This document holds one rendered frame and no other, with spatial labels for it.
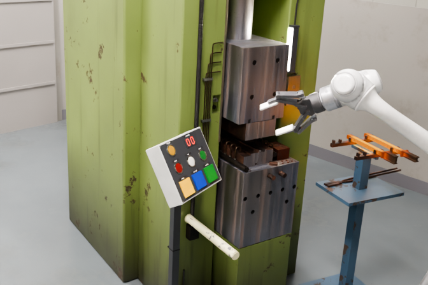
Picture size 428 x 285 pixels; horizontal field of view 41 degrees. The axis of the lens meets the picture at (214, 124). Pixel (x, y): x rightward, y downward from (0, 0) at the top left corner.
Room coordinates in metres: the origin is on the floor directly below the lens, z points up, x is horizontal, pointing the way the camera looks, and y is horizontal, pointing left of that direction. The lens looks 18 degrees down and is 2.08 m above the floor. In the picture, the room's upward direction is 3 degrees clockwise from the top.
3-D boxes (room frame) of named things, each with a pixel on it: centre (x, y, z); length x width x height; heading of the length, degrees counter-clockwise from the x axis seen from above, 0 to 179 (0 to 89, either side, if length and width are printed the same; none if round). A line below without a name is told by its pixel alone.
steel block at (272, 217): (3.08, -0.17, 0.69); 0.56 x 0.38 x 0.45; 35
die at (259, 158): (3.04, -0.13, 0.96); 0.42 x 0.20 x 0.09; 35
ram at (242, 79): (3.06, -0.16, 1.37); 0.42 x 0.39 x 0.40; 35
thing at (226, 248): (2.60, -0.02, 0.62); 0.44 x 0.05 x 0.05; 35
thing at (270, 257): (3.08, -0.17, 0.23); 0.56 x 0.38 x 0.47; 35
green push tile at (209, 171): (2.50, 0.01, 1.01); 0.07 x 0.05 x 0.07; 150
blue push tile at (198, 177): (2.42, 0.06, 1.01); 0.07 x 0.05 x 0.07; 150
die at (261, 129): (3.04, -0.13, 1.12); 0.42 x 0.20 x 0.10; 35
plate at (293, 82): (3.15, -0.43, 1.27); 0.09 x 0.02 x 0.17; 125
